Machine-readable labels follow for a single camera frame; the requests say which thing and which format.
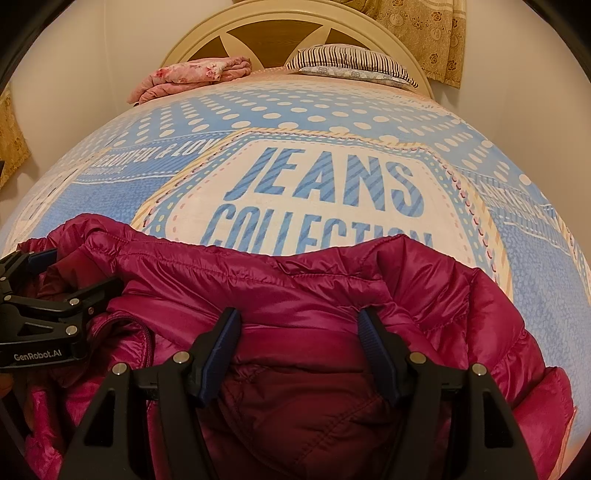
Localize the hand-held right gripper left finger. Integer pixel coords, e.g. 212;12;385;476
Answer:
60;307;243;480

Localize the cream wooden headboard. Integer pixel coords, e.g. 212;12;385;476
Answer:
157;0;435;100

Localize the beige floral curtain panel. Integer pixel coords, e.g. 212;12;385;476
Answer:
365;0;467;89

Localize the blue printed bed sheet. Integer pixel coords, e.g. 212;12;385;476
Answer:
0;69;591;462

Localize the folded pink floral quilt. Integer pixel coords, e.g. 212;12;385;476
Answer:
127;55;252;104

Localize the wide beige floral curtain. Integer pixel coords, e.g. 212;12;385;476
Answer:
0;88;31;188

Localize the striped pillow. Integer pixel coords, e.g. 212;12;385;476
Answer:
284;44;419;88

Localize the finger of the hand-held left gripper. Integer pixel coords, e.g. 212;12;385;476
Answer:
0;276;124;344
0;248;60;297

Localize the magenta puffer jacket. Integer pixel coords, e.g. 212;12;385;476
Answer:
18;215;575;480

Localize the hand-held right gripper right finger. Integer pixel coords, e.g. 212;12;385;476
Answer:
358;307;539;480

